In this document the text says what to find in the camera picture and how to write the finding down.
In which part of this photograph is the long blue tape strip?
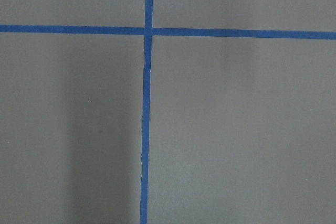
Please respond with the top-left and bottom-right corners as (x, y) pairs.
(140, 0), (153, 224)

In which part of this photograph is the crossing blue tape strip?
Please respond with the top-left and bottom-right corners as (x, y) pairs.
(1, 25), (335, 40)

